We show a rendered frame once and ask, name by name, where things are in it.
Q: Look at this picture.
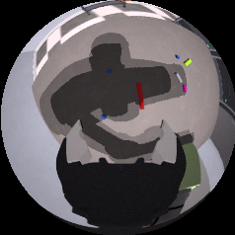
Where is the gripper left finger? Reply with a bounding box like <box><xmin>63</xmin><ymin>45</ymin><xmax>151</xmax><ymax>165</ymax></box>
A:
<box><xmin>56</xmin><ymin>119</ymin><xmax>92</xmax><ymax>195</ymax></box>

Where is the red rod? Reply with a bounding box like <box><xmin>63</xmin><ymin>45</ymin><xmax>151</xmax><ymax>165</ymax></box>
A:
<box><xmin>136</xmin><ymin>83</ymin><xmax>144</xmax><ymax>110</ymax></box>

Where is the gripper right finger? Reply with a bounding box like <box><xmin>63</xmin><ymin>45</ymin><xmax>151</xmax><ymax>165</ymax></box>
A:
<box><xmin>151</xmin><ymin>119</ymin><xmax>187</xmax><ymax>196</ymax></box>

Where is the grey rod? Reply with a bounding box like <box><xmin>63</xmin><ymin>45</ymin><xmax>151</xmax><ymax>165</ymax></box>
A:
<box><xmin>175</xmin><ymin>73</ymin><xmax>183</xmax><ymax>83</ymax></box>

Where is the lime green rod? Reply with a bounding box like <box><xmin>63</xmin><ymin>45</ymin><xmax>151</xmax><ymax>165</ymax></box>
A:
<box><xmin>184</xmin><ymin>59</ymin><xmax>192</xmax><ymax>66</ymax></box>

